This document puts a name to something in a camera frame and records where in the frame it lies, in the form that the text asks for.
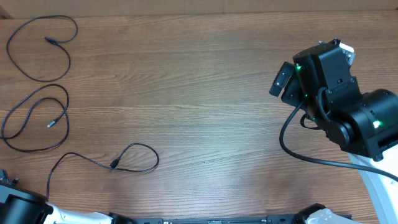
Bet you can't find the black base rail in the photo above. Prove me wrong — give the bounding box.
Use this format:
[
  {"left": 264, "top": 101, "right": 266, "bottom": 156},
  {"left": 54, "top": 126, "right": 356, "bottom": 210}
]
[{"left": 108, "top": 212, "right": 305, "bottom": 224}]

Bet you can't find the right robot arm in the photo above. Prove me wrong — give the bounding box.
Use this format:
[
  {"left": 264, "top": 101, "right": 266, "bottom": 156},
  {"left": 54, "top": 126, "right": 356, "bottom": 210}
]
[{"left": 269, "top": 39, "right": 397, "bottom": 223}]

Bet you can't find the black USB cable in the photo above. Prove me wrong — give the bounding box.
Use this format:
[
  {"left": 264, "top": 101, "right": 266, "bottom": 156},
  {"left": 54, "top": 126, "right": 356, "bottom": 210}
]
[
  {"left": 6, "top": 14, "right": 79, "bottom": 83},
  {"left": 0, "top": 83, "right": 70, "bottom": 153},
  {"left": 45, "top": 142, "right": 160, "bottom": 200}
]

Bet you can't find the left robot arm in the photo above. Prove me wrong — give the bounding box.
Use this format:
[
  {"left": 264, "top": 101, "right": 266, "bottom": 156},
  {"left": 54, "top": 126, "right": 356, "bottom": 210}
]
[{"left": 1, "top": 169, "right": 137, "bottom": 224}]

